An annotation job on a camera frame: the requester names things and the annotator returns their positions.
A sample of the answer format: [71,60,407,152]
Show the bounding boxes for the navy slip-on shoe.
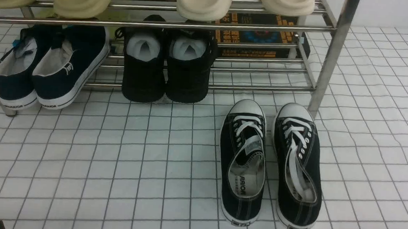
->
[31,25,111,110]
[0,25,62,111]

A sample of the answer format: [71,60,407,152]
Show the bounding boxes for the silver metal shoe rack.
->
[0,0,360,117]

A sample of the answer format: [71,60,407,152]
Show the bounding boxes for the yellow and teal book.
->
[33,8,130,21]

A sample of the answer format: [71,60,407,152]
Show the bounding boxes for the black knit sneaker left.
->
[115,27,167,103]

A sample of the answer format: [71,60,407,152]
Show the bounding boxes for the black knit sneaker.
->
[115,27,167,103]
[165,28,218,104]

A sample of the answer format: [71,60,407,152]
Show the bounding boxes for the black canvas lace sneaker left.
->
[219,99,267,227]

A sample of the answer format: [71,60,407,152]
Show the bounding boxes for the black canvas lace sneaker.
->
[271,102,322,229]
[219,99,267,227]

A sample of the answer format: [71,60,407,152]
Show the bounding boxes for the black knit sneaker right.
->
[165,28,218,104]

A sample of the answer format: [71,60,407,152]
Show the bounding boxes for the cream foam slipper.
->
[176,0,232,22]
[261,0,315,17]

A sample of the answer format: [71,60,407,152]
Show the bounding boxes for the black canvas lace sneaker right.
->
[271,102,322,229]

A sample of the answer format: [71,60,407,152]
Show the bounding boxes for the black box with orange print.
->
[213,13,301,59]

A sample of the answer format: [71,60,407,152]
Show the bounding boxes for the cream foam slipper right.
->
[261,0,315,17]

